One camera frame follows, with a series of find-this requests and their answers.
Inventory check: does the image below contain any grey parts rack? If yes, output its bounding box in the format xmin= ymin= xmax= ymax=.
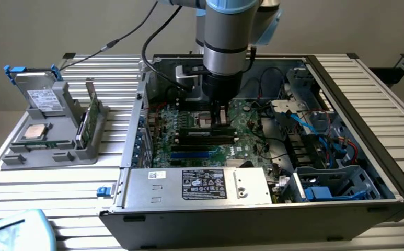
xmin=0 ymin=80 xmax=111 ymax=171

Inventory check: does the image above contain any thin black wire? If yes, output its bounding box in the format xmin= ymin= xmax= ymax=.
xmin=259 ymin=67 xmax=287 ymax=100

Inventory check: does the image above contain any green RAM stick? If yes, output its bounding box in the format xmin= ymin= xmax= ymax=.
xmin=13 ymin=140 xmax=71 ymax=149
xmin=179 ymin=127 xmax=236 ymax=137

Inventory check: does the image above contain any light blue capped object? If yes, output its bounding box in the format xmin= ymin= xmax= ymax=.
xmin=0 ymin=208 xmax=58 ymax=251

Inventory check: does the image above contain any blue SATA wire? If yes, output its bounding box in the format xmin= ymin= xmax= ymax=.
xmin=286 ymin=109 xmax=339 ymax=169

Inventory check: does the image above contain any hard disk in blue carrier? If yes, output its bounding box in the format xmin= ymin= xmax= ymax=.
xmin=3 ymin=64 xmax=66 ymax=113

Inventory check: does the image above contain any black cable with connector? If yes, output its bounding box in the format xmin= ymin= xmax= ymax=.
xmin=59 ymin=0 xmax=161 ymax=71

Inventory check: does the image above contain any silver power supply unit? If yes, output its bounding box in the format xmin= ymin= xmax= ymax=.
xmin=122 ymin=167 xmax=275 ymax=209

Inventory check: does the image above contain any black RAM slot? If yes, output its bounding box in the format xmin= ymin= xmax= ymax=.
xmin=177 ymin=134 xmax=239 ymax=146

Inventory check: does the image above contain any metal CPU socket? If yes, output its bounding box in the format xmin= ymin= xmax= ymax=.
xmin=187 ymin=111 xmax=238 ymax=129

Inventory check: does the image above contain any red wire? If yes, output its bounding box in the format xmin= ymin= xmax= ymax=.
xmin=347 ymin=140 xmax=360 ymax=159

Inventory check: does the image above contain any grey metal disk bay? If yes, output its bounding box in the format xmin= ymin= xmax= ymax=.
xmin=280 ymin=164 xmax=384 ymax=203

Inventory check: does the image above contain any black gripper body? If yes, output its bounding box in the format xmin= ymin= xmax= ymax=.
xmin=203 ymin=73 xmax=244 ymax=106

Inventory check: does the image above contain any CPU chip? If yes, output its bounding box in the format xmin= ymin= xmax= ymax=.
xmin=23 ymin=122 xmax=51 ymax=140

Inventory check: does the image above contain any open black PC case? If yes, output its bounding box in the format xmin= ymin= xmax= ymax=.
xmin=99 ymin=53 xmax=404 ymax=250

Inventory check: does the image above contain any silver chipset heat sink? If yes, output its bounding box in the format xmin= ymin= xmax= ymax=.
xmin=227 ymin=159 xmax=258 ymax=168

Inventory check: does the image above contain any blue expansion slot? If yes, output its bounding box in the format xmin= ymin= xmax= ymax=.
xmin=170 ymin=151 xmax=214 ymax=159

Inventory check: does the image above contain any blue case latch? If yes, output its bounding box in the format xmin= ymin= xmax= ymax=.
xmin=97 ymin=185 xmax=115 ymax=198

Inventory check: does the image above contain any black looped cable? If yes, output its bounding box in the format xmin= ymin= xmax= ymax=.
xmin=142 ymin=5 xmax=194 ymax=92

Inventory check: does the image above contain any green graphics card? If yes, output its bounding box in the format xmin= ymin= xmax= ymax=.
xmin=77 ymin=77 xmax=102 ymax=151

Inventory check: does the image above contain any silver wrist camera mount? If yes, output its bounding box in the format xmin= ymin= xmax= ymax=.
xmin=175 ymin=65 xmax=207 ymax=101

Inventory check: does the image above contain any green motherboard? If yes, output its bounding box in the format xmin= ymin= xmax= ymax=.
xmin=146 ymin=98 xmax=283 ymax=179

